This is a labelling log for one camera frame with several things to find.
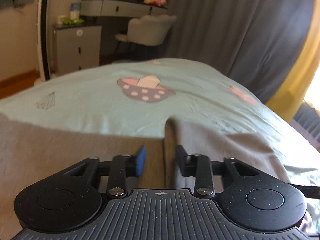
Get blue white bottle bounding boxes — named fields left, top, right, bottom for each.
left=69, top=2, right=81, bottom=20

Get white upholstered vanity chair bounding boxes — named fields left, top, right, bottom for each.
left=114, top=15, right=177, bottom=54

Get grey sweatpants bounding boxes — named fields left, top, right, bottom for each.
left=0, top=112, right=292, bottom=240

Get grey drawer cabinet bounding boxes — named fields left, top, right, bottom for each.
left=53, top=24, right=102, bottom=75

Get white black floor standing unit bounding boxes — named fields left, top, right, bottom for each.
left=36, top=0, right=50, bottom=82

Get grey vanity desk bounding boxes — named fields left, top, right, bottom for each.
left=80, top=0, right=167, bottom=18

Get mint green patterned bed sheet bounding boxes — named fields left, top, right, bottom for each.
left=1, top=59, right=319, bottom=185

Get pink items on desk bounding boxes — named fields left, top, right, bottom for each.
left=143, top=0, right=168, bottom=7

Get green tray on cabinet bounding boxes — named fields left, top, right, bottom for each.
left=62, top=18, right=85, bottom=25

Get yellow curtain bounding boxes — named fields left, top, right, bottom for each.
left=266, top=15, right=319, bottom=122

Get grey curtain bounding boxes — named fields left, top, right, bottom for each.
left=160, top=0, right=315, bottom=102

